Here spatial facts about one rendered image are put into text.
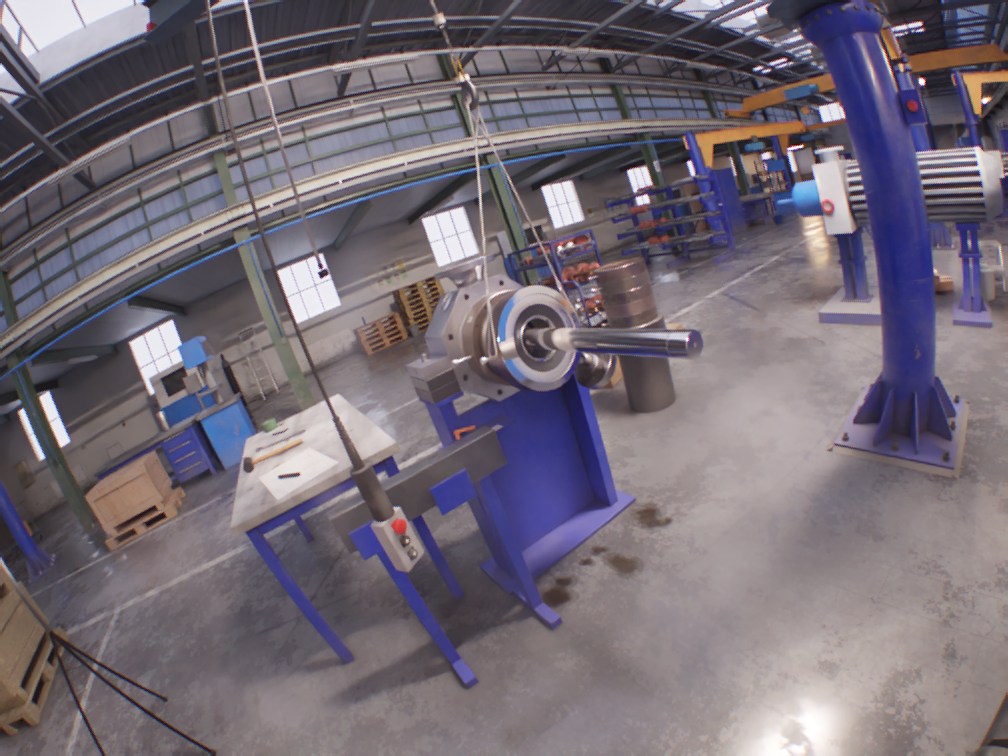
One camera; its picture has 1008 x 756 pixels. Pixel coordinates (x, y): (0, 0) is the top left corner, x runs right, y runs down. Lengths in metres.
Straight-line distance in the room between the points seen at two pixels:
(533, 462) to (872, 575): 1.61
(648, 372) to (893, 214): 1.93
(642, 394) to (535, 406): 1.30
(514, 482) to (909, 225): 2.24
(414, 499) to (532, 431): 0.82
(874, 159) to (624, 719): 2.43
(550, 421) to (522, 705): 1.28
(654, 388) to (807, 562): 1.77
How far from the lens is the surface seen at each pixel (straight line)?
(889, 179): 2.27
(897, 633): 1.78
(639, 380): 3.13
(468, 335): 1.60
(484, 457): 1.48
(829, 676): 1.65
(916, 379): 2.51
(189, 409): 11.96
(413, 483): 1.40
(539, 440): 2.08
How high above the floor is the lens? 1.43
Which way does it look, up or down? 16 degrees down
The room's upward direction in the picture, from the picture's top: 19 degrees counter-clockwise
